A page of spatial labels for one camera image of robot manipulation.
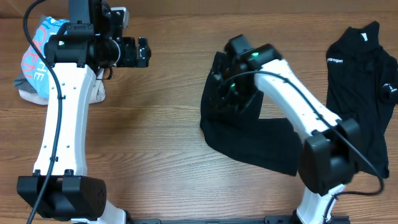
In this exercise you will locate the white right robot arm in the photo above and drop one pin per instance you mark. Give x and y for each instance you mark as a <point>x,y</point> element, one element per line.
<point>329,158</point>

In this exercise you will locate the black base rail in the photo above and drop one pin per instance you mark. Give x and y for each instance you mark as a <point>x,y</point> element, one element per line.
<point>242,220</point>

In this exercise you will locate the light blue printed t-shirt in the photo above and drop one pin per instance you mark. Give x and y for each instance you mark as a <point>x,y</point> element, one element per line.
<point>32,66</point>

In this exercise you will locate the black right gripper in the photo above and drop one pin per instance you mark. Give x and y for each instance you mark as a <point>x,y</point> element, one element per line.
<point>224,97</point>

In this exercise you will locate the black hydrogen logo shirt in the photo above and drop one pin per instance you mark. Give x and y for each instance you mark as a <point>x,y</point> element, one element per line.
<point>362,85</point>

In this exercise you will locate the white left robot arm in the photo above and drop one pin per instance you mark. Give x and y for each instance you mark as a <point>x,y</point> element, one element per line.
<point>91,41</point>

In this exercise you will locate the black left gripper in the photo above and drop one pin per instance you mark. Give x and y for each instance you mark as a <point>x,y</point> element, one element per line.
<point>131,60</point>

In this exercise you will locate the plain black t-shirt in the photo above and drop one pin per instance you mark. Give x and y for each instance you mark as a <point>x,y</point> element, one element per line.
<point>242,135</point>

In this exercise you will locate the grey folded garment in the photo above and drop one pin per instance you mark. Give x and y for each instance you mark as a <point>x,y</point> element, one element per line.
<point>21,82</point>

